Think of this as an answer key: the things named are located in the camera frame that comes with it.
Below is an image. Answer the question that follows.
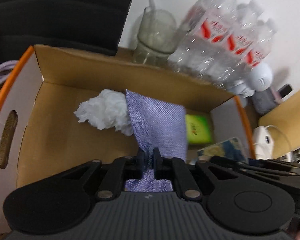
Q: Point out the water bottle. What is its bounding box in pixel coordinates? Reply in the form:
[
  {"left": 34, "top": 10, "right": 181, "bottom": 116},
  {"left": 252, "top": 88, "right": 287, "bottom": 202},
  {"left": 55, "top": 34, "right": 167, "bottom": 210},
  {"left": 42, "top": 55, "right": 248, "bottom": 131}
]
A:
[
  {"left": 171, "top": 0, "right": 237, "bottom": 67},
  {"left": 210, "top": 18, "right": 277, "bottom": 91},
  {"left": 189, "top": 0, "right": 265, "bottom": 81}
]

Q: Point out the glass cup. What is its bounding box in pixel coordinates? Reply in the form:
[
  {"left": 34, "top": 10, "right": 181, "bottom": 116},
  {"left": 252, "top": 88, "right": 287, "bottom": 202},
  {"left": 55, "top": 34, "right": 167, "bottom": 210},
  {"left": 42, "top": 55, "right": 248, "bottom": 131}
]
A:
[{"left": 133, "top": 0, "right": 177, "bottom": 67}]

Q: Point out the black paper bag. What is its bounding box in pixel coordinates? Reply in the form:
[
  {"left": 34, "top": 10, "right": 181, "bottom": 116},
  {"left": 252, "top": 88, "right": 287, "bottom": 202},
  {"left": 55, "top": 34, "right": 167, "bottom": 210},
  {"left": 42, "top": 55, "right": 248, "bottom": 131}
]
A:
[{"left": 0, "top": 0, "right": 132, "bottom": 62}]

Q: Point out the grey small box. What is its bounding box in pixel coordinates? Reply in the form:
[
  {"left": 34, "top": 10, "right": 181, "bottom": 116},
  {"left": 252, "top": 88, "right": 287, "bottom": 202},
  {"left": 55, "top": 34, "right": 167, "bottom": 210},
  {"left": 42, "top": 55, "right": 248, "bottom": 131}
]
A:
[{"left": 252, "top": 87, "right": 282, "bottom": 115}]

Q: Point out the purple cable bundle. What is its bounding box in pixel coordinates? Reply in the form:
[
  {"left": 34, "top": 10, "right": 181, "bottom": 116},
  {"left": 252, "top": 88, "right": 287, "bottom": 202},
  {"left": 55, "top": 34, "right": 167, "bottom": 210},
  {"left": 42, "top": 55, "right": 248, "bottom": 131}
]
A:
[{"left": 0, "top": 60, "right": 18, "bottom": 91}]

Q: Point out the white power adapter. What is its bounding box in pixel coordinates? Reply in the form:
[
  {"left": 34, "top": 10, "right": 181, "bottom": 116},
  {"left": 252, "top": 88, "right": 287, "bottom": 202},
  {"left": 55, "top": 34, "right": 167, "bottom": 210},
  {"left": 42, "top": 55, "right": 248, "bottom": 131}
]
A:
[{"left": 253, "top": 126, "right": 274, "bottom": 160}]

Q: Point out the left water bottle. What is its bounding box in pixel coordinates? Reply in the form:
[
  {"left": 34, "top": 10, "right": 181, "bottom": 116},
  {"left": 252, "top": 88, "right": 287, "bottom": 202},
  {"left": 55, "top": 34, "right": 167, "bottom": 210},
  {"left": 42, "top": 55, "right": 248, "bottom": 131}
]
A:
[{"left": 171, "top": 0, "right": 237, "bottom": 67}]

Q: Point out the red orange cardboard box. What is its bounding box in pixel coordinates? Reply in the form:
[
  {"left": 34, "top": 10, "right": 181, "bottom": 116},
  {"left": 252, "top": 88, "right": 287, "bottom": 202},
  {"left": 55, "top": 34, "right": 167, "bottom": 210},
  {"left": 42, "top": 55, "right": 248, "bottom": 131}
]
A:
[{"left": 0, "top": 45, "right": 255, "bottom": 234}]

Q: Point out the white charger cable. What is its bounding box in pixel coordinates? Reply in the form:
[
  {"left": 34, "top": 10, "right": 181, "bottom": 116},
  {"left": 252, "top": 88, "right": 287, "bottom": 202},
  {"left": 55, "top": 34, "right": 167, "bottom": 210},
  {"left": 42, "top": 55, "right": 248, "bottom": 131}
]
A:
[{"left": 266, "top": 125, "right": 294, "bottom": 156}]

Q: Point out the right water bottle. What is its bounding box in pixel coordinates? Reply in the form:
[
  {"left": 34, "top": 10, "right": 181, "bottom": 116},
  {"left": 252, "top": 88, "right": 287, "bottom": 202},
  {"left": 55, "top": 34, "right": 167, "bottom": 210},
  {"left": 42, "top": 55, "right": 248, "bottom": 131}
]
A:
[{"left": 210, "top": 18, "right": 277, "bottom": 91}]

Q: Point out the purple knitted cloth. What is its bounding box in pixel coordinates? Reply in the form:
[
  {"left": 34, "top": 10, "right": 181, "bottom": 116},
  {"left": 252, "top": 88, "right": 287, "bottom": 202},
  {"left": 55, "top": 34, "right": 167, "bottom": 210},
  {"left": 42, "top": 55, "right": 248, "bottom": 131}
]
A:
[{"left": 125, "top": 90, "right": 187, "bottom": 192}]

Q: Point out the green packet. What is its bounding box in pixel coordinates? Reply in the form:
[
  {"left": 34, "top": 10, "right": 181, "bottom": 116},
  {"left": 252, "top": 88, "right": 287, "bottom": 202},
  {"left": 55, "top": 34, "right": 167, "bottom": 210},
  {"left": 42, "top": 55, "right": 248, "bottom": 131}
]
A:
[{"left": 185, "top": 114, "right": 213, "bottom": 145}]

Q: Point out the blue yellow patterned packet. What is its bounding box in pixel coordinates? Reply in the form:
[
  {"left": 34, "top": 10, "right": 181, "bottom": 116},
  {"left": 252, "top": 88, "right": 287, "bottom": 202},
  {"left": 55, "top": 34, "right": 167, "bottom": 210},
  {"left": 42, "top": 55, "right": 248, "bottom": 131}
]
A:
[{"left": 197, "top": 137, "right": 248, "bottom": 163}]

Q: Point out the middle water bottle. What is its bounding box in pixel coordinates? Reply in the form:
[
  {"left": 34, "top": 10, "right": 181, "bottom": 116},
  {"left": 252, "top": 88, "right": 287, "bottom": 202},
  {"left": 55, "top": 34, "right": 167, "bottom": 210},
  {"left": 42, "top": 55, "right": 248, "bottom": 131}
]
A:
[{"left": 189, "top": 0, "right": 265, "bottom": 81}]

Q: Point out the white tissue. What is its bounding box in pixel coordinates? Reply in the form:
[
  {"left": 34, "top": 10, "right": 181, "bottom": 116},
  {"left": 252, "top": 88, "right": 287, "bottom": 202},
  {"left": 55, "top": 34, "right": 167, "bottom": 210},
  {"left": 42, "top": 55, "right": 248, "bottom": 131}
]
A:
[{"left": 74, "top": 89, "right": 133, "bottom": 136}]

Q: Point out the yellow thermos jug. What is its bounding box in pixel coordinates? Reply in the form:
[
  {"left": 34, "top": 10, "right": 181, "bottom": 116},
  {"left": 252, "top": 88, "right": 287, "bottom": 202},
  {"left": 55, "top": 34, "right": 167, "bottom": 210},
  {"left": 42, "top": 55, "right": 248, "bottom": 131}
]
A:
[{"left": 258, "top": 90, "right": 300, "bottom": 159}]

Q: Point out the white astronaut figure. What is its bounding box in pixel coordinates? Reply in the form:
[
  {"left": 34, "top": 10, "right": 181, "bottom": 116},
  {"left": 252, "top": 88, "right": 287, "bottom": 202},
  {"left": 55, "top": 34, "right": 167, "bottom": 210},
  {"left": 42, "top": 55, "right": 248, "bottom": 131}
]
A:
[{"left": 226, "top": 62, "right": 273, "bottom": 98}]

